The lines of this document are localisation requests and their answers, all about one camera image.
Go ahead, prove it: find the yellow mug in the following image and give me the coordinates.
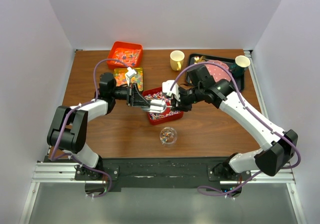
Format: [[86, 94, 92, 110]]
[[170, 50, 185, 71]]

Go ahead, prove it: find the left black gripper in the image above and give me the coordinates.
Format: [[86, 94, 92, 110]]
[[110, 83, 151, 108]]

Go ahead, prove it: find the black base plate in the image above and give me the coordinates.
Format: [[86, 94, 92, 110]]
[[74, 157, 253, 193]]

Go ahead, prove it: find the aluminium frame rail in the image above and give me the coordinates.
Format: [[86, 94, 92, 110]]
[[32, 162, 296, 184]]

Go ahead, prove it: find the gold fork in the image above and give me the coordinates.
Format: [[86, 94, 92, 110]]
[[194, 56, 200, 64]]

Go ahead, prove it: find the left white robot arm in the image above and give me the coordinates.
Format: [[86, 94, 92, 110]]
[[47, 73, 151, 180]]

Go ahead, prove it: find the red tray of lollipops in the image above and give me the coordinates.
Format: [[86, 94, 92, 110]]
[[142, 87, 184, 125]]

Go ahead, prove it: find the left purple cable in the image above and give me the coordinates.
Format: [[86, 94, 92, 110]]
[[49, 58, 113, 198]]

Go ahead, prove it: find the clear plastic jar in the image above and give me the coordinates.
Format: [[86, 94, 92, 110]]
[[159, 127, 178, 146]]

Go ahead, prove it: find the gold tin of gummies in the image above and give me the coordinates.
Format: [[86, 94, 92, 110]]
[[113, 68, 144, 92]]

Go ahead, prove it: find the dark green mug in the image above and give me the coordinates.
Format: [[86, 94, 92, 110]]
[[230, 55, 251, 78]]

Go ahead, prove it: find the black serving tray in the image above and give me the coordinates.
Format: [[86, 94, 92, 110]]
[[187, 53, 245, 91]]

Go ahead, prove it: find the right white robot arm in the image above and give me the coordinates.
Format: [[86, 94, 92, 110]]
[[162, 64, 298, 180]]

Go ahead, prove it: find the orange tray of candies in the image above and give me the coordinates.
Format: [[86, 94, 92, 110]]
[[108, 41, 143, 68]]

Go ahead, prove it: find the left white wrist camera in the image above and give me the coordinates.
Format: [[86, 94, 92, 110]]
[[125, 67, 137, 87]]

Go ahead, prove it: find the silver metal scoop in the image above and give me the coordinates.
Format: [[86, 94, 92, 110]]
[[141, 99, 171, 113]]

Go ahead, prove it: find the pink dotted plate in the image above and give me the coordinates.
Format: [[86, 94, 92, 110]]
[[205, 60, 231, 82]]

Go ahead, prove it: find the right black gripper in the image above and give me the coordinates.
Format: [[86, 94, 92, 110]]
[[170, 85, 204, 112]]

